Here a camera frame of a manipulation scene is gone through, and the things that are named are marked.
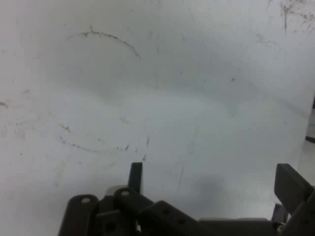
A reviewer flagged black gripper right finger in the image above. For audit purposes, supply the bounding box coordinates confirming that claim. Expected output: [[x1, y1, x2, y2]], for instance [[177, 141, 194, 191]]
[[271, 163, 315, 236]]

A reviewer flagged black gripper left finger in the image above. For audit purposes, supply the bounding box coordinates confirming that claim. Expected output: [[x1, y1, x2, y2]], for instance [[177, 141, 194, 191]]
[[58, 162, 200, 236]]

